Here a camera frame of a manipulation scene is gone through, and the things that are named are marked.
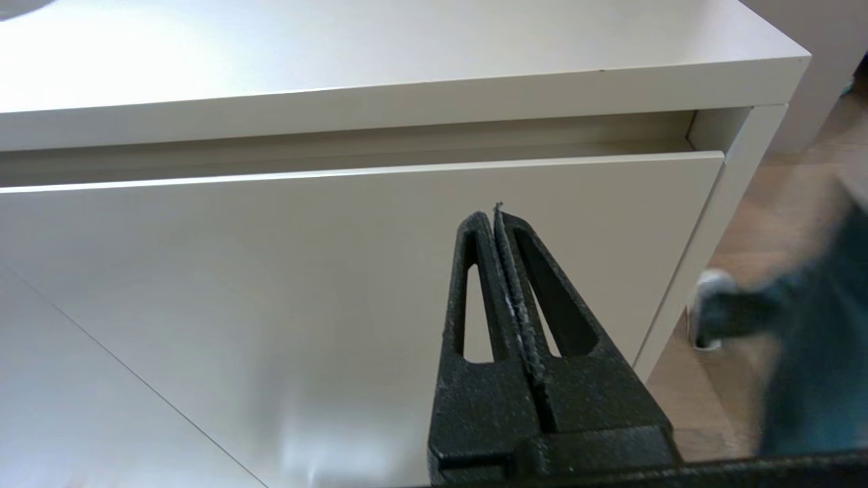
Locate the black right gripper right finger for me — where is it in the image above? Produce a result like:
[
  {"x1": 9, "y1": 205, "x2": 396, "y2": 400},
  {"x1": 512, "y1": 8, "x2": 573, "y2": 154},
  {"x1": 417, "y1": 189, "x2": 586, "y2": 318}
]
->
[{"x1": 495, "y1": 203, "x2": 672, "y2": 434}]

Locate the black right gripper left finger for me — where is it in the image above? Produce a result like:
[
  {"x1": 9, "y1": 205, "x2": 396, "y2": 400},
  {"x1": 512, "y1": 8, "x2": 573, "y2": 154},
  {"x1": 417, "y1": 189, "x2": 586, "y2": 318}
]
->
[{"x1": 429, "y1": 211, "x2": 543, "y2": 462}]

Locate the white cabinet door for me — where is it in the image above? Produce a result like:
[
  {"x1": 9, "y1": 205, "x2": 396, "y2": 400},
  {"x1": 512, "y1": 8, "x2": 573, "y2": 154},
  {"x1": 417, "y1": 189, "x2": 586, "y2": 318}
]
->
[
  {"x1": 0, "y1": 152, "x2": 725, "y2": 488},
  {"x1": 0, "y1": 264, "x2": 265, "y2": 488}
]

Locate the white cabinet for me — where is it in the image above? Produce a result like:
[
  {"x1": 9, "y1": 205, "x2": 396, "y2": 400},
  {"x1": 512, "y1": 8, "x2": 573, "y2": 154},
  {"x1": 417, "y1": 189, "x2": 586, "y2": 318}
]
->
[{"x1": 0, "y1": 0, "x2": 811, "y2": 488}]

